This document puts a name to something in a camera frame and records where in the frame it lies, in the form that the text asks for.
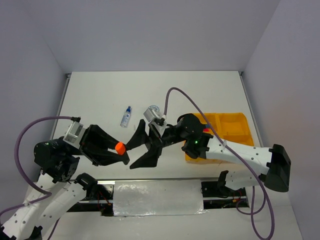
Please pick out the clear blue spray bottle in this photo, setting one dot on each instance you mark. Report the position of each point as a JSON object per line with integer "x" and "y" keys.
{"x": 126, "y": 117}

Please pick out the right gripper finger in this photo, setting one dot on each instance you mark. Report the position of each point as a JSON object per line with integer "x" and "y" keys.
{"x": 148, "y": 160}
{"x": 139, "y": 137}

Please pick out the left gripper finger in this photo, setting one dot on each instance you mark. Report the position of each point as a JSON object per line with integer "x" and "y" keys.
{"x": 104, "y": 157}
{"x": 99, "y": 138}

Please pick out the silver foil covered plate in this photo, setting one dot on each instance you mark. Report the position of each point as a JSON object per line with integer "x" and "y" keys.
{"x": 158, "y": 198}

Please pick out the blue lidded round jar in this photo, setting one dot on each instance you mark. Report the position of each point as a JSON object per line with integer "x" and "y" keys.
{"x": 154, "y": 107}

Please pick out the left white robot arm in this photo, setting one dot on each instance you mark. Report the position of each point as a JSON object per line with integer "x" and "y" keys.
{"x": 55, "y": 193}

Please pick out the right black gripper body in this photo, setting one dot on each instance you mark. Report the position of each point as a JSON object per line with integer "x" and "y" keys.
{"x": 155, "y": 137}

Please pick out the orange highlighter cap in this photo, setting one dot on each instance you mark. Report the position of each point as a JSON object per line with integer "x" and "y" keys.
{"x": 120, "y": 148}

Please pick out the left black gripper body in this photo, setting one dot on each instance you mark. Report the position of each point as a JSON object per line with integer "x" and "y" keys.
{"x": 84, "y": 146}

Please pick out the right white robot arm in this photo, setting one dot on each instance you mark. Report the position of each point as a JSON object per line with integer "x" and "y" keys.
{"x": 269, "y": 166}

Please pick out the yellow divided storage tray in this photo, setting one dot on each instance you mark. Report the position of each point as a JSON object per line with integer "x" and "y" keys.
{"x": 229, "y": 126}

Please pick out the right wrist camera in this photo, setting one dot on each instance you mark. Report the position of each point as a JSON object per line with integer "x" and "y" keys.
{"x": 152, "y": 116}

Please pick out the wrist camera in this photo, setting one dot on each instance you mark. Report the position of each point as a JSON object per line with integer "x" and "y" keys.
{"x": 152, "y": 116}
{"x": 74, "y": 133}

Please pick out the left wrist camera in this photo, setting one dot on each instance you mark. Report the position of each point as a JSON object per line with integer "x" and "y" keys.
{"x": 74, "y": 133}

